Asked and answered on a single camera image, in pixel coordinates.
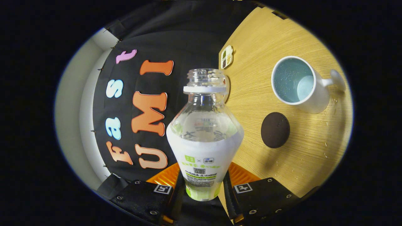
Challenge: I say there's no clear plastic juice bottle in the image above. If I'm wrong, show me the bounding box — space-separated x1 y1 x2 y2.
166 68 245 202

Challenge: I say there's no wooden table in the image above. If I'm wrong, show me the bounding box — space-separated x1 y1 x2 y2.
218 6 354 199

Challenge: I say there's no round white plate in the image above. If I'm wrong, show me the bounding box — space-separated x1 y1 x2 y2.
224 75 231 104

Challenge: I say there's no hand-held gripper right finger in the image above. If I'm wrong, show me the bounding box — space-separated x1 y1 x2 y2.
222 162 302 225

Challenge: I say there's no white cup with handle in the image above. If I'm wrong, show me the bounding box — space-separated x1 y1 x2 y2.
271 56 346 114

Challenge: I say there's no white divided dish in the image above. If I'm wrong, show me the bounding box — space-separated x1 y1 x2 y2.
220 45 234 69

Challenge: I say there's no dark brown round coaster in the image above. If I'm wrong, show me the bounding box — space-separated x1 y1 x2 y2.
261 112 291 149

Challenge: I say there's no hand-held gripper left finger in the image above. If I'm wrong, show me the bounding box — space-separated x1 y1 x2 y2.
110 162 186 226

